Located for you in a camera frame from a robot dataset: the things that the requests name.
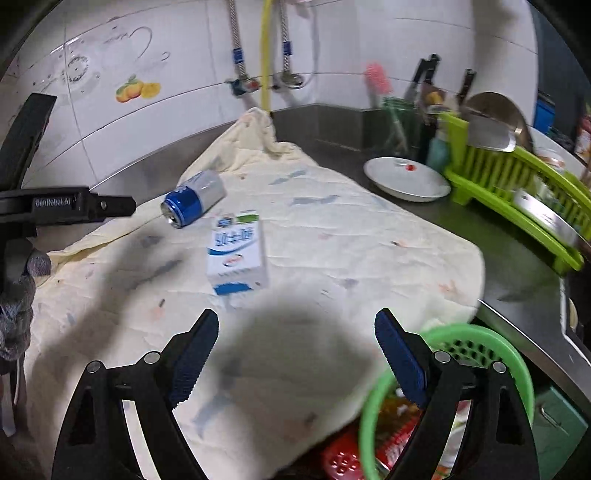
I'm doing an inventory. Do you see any steel wok lid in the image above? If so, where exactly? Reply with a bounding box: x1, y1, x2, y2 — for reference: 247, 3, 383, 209
464, 91, 532, 153

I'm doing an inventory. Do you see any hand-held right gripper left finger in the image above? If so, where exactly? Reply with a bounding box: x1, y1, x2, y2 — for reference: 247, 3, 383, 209
53, 308, 220, 480

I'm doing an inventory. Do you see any steel sink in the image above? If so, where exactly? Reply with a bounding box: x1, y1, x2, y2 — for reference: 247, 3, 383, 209
561, 277, 591, 344

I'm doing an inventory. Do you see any white blue milk carton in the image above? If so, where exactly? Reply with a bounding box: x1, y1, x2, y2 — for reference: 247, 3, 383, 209
205, 210, 269, 296

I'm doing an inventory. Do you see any blue drink can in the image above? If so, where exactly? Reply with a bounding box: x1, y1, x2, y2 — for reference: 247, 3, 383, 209
160, 169, 227, 229

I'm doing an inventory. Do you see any large black-handled knife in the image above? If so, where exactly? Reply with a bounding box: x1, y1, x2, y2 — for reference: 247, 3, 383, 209
406, 54, 440, 110

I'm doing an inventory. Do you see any green dish rack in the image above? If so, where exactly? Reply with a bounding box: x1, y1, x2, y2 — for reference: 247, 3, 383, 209
438, 112, 585, 276

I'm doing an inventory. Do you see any green plastic mesh basket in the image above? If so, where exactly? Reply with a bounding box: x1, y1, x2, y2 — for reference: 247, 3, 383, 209
359, 323, 535, 480

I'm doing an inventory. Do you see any fruit wall sticker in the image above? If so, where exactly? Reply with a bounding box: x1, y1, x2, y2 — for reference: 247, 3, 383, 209
115, 75, 161, 103

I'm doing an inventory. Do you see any green box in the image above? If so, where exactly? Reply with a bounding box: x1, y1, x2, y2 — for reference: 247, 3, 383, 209
531, 385, 591, 480

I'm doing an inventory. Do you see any wall water valve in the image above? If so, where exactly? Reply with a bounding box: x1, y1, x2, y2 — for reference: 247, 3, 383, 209
226, 78, 262, 97

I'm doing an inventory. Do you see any pink brush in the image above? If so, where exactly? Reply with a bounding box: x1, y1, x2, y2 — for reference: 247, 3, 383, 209
365, 63, 392, 101

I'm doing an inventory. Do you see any blue plastic container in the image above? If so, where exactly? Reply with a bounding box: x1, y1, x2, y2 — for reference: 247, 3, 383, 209
534, 95, 555, 134

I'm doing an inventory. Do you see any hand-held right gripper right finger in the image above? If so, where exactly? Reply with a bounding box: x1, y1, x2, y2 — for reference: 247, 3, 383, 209
374, 308, 541, 480

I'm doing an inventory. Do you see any braided metal hose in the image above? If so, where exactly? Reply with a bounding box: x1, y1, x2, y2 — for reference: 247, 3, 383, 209
226, 0, 250, 84
276, 0, 303, 89

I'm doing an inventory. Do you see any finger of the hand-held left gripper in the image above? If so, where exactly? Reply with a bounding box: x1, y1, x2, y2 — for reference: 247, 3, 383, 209
89, 195, 137, 222

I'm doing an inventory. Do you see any yellow gas hose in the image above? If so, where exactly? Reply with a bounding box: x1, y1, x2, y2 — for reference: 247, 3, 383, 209
260, 0, 273, 114

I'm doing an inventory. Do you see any steel spatula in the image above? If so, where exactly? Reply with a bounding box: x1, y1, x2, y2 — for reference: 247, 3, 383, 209
468, 115, 515, 153

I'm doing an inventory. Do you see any steel cleaver wooden handle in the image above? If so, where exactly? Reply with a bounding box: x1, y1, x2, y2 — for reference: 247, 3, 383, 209
512, 188, 591, 259

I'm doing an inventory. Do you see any green glass jar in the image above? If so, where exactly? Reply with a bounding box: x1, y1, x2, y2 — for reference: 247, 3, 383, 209
383, 96, 423, 155

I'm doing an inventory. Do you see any red plastic stool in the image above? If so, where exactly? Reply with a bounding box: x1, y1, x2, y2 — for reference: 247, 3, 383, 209
321, 431, 370, 480

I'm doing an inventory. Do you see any small black-handled knife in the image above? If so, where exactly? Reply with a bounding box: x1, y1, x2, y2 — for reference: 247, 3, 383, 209
457, 69, 477, 109

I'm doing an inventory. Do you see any person's left hand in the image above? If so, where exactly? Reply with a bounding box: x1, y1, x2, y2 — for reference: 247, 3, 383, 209
0, 249, 52, 363

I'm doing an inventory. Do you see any teal soap bottle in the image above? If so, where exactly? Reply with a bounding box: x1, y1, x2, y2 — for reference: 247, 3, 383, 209
426, 127, 451, 169

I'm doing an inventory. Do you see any cream quilted cloth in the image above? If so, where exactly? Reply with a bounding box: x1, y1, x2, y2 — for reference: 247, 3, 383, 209
21, 107, 485, 480

